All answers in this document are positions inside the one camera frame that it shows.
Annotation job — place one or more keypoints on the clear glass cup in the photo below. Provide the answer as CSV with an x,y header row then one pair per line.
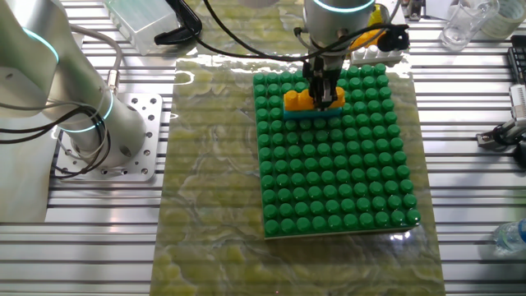
x,y
464,24

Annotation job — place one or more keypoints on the yellow-orange four-stud block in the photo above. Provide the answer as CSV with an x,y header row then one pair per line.
x,y
363,41
298,100

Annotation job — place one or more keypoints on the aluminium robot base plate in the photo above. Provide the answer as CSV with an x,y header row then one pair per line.
x,y
144,164

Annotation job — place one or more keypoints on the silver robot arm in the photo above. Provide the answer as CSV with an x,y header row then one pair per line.
x,y
82,103

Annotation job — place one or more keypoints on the clear water bottle blue cap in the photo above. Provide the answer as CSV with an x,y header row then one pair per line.
x,y
511,237

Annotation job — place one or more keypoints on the clear tape roll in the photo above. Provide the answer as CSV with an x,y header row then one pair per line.
x,y
509,20

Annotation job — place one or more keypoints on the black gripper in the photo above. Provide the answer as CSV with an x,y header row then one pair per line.
x,y
324,66

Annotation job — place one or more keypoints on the white four-stud block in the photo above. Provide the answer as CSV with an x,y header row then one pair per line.
x,y
386,55

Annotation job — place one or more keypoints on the black keyboard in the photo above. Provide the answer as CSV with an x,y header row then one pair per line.
x,y
518,57

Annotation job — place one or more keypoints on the lime yellow square block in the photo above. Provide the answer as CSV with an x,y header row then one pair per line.
x,y
377,16

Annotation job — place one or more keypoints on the translucent plastic box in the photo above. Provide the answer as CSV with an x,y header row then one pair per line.
x,y
144,24

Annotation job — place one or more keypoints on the teal four-stud block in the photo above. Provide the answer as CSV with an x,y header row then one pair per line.
x,y
300,114

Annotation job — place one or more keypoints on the green studded baseplate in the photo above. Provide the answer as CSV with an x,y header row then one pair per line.
x,y
328,177

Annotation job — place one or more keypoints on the green marble pattern mat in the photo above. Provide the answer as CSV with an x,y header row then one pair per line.
x,y
213,185

